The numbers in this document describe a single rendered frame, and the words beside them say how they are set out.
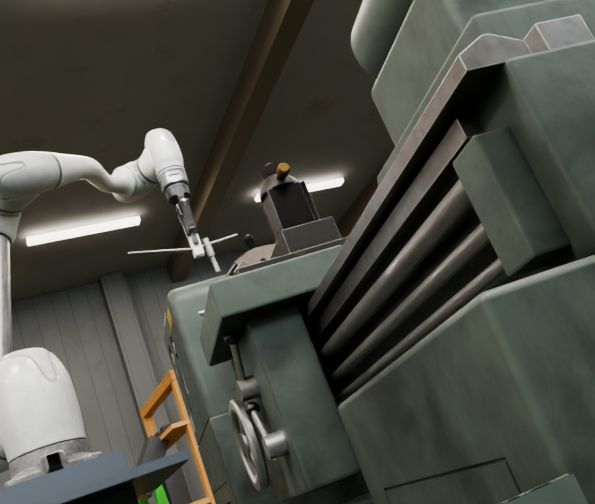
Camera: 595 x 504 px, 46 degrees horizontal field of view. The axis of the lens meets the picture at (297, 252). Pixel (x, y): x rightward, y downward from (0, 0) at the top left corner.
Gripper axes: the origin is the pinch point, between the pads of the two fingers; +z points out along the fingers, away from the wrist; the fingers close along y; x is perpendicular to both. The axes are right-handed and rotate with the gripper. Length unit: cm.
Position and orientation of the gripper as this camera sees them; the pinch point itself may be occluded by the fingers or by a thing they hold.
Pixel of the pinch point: (196, 246)
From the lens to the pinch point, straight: 215.1
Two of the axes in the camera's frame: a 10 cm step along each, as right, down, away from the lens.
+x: 9.2, -2.6, 3.0
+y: 1.9, -3.8, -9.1
